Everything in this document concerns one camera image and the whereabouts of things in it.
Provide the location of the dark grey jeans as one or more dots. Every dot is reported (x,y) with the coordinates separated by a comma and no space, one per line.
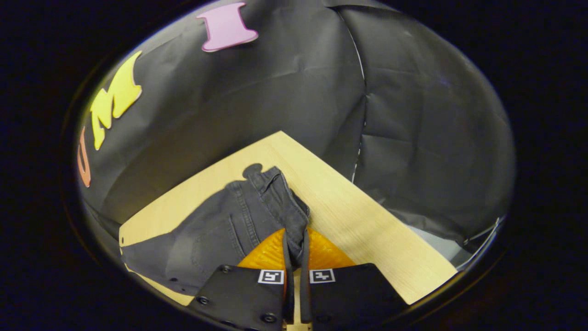
(220,230)

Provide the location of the black backdrop cloth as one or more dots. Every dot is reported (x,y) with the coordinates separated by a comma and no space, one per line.
(275,92)

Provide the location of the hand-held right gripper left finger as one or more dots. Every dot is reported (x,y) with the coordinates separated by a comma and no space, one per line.
(288,276)

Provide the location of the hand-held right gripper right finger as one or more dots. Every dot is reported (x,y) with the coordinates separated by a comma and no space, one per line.
(305,285)

